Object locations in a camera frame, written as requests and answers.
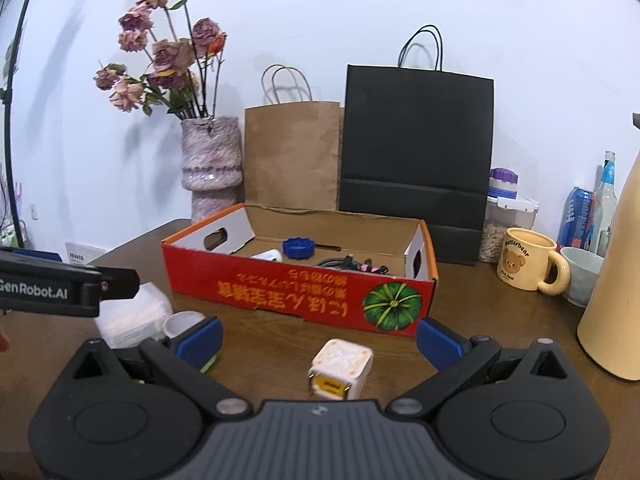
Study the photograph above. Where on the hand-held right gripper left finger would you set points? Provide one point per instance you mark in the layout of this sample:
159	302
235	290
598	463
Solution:
200	342

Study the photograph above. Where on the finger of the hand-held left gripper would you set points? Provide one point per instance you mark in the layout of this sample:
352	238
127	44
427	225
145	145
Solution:
120	284

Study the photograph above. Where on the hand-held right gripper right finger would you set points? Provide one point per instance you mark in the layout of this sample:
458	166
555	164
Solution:
440	342

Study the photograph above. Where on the green plastic packet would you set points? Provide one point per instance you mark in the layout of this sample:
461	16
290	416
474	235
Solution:
210	364

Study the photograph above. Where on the white tissue pack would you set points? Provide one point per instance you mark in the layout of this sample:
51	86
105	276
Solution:
132	315

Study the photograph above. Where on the red cardboard box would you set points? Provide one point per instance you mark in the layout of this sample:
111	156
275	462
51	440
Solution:
280	290

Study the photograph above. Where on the white cube charger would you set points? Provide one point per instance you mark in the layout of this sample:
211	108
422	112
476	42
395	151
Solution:
345	360

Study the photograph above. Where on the white plastic bottle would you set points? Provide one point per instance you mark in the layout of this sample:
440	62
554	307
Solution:
267	255

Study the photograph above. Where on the blue round lid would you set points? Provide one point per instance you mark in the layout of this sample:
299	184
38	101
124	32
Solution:
298	247

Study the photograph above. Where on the person's left hand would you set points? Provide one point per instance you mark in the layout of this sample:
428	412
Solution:
2	342

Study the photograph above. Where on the yellow bear mug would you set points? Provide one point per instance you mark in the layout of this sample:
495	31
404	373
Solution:
522	260

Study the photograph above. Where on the clear food container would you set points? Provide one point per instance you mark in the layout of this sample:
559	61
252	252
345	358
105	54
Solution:
500	240

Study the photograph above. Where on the pink mottled ceramic vase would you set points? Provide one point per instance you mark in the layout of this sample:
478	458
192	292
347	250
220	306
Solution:
210	160

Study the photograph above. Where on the white ceramic cup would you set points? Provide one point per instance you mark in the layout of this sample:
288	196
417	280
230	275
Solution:
582	275

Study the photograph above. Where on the purple and white jar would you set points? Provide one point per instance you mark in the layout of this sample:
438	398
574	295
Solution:
502	182

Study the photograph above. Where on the cream thermos jug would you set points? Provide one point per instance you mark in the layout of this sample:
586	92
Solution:
615	310

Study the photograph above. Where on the blue drink can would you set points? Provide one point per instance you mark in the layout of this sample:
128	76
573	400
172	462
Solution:
575	215

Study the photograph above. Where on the brown paper bag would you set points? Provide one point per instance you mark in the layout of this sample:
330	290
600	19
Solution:
292	155

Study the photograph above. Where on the black paper bag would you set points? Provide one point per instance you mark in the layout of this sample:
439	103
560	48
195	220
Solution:
415	130

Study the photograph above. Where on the clear glass bottle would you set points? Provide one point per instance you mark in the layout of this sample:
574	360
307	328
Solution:
605	200

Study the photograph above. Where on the dried pink rose bouquet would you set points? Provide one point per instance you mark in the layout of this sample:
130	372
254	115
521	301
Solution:
167	55

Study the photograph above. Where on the small wall socket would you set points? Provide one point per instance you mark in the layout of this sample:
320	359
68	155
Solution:
34	211

